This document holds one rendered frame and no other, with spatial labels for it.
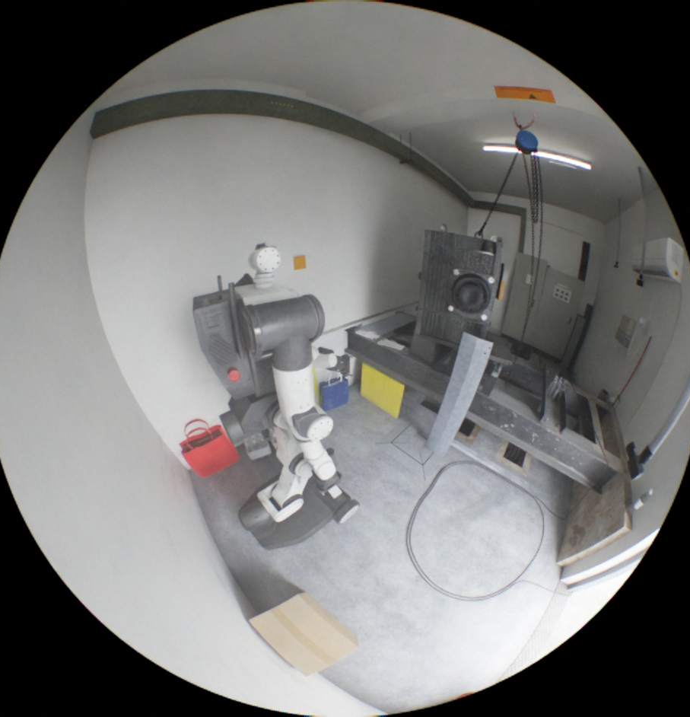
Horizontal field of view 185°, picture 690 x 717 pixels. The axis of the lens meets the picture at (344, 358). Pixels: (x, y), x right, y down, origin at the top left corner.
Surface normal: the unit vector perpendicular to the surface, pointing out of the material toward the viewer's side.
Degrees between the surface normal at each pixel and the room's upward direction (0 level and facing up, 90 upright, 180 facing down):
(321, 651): 0
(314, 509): 0
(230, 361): 90
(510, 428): 90
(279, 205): 90
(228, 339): 90
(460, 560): 0
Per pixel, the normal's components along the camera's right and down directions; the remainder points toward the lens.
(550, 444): -0.74, 0.35
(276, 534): 0.00, -0.86
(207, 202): 0.67, 0.38
